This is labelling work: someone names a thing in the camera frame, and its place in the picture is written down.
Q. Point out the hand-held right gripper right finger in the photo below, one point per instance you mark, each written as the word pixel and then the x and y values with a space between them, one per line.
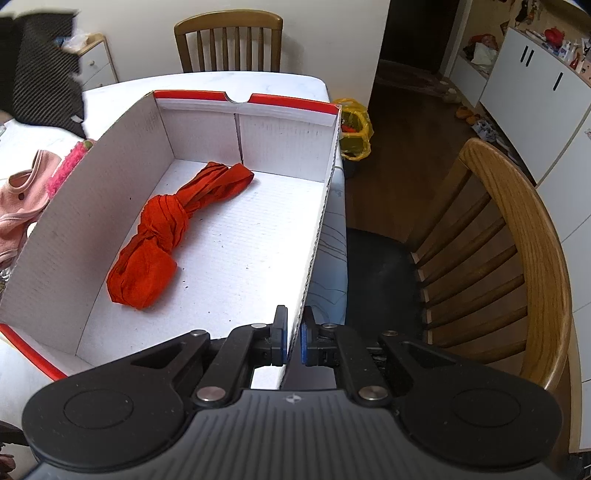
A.
pixel 304 342

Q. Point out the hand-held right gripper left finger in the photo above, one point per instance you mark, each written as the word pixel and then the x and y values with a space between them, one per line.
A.
pixel 280 339

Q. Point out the white and red cardboard box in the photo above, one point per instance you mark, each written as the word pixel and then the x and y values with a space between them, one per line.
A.
pixel 231 277

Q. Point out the fuzzy pink plush toy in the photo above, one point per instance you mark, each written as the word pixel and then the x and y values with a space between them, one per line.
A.
pixel 64 168

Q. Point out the pink fleece garment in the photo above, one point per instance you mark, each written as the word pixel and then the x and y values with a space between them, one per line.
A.
pixel 23 203

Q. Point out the black seat cushion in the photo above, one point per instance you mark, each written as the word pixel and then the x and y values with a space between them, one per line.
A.
pixel 383 277

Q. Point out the knotted red cloth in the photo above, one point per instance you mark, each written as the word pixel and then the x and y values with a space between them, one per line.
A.
pixel 152 258

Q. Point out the yellow plastic bag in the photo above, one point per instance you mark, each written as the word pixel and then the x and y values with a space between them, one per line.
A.
pixel 360 115

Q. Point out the light oak wooden chair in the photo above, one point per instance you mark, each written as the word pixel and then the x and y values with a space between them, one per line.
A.
pixel 531 230

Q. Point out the yellow slippers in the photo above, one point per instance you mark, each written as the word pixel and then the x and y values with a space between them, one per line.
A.
pixel 465 114

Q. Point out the white sneakers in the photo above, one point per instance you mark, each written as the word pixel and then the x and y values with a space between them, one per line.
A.
pixel 485 129

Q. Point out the dark door mat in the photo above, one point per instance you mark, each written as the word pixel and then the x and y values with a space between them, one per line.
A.
pixel 406 76

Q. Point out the tall white stickered cabinet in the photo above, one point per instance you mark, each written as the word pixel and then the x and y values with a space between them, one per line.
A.
pixel 577 221

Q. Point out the low open white shelf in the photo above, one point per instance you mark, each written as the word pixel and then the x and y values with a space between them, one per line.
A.
pixel 461 74

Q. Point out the dark brown wooden chair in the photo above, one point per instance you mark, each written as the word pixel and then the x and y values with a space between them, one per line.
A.
pixel 226 19

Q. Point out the small white drawer cabinet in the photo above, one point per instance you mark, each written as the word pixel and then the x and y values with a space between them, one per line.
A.
pixel 97 64

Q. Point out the white bag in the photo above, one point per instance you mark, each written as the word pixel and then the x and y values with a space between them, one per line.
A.
pixel 484 57

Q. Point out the dark textured cloth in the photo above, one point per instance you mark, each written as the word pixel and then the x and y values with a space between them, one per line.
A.
pixel 41 74

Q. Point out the clear plastic bag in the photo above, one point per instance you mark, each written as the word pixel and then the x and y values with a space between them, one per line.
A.
pixel 74 40

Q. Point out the red toy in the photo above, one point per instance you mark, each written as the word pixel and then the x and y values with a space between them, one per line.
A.
pixel 553 35

